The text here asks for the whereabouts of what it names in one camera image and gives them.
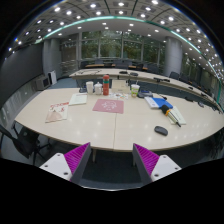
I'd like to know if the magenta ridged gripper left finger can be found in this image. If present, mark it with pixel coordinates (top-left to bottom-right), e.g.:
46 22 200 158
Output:
41 143 91 184

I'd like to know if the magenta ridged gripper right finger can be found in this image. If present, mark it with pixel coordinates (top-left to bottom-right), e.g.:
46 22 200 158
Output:
132 143 181 183

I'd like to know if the dark grey computer mouse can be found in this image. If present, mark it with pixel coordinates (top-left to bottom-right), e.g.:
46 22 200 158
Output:
154 126 168 136

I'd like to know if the pink mouse pad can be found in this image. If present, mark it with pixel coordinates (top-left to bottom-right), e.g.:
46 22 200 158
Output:
93 99 124 114

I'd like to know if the white computer tower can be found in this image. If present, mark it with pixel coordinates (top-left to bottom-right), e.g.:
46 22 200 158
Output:
48 70 57 85

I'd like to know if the black office chair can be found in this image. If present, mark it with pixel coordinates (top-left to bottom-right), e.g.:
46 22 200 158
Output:
0 124 51 161

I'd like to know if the red white pamphlet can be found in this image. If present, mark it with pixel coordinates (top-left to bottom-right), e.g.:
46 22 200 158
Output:
45 102 69 123

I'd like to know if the yellow black folded umbrella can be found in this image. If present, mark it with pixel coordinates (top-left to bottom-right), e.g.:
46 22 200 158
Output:
161 105 180 126

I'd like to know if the white notebook under umbrella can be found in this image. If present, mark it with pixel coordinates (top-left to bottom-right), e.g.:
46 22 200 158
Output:
169 106 186 125

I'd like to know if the white paper booklet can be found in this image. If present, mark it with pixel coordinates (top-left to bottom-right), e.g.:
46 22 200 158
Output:
69 93 87 106

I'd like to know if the dark pouch on table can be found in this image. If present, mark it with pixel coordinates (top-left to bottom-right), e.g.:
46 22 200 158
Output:
137 90 153 98

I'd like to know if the green white drink cup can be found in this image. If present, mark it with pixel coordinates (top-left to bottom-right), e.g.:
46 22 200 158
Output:
131 84 140 97

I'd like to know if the white lidded jar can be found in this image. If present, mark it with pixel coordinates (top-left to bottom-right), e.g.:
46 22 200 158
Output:
94 82 102 95

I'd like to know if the white paper cup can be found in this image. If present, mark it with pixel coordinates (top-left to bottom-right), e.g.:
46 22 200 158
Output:
86 81 93 94

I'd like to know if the long rear conference table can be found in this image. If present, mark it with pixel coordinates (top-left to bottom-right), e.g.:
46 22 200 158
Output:
70 68 217 105

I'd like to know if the beige paper box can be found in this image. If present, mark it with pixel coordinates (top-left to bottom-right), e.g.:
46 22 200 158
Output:
112 80 130 94

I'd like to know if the red orange tall bottle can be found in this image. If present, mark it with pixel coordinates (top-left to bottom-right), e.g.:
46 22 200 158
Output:
103 74 109 96

